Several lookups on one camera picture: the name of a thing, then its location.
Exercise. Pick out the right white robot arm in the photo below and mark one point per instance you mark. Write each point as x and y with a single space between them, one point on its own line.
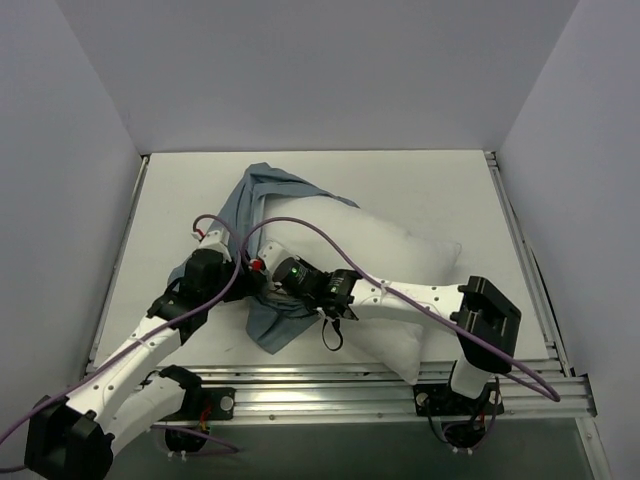
484 320

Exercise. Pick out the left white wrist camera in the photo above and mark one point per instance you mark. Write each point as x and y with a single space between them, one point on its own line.
214 246

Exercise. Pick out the aluminium mounting rail frame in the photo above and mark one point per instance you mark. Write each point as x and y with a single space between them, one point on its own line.
455 194

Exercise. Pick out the blue-grey pillowcase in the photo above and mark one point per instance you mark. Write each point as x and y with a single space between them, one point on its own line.
271 324

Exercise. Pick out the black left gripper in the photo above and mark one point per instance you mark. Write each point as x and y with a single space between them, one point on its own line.
239 282

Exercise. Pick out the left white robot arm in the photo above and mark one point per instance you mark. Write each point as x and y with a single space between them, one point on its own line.
78 434

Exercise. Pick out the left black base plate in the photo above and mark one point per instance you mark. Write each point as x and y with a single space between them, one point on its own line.
220 402

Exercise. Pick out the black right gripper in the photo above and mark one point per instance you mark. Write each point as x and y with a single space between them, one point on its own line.
273 286

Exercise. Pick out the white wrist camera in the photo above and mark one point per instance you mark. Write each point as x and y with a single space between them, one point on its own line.
269 257
214 246

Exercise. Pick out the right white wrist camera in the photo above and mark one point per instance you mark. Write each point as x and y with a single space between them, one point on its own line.
269 257

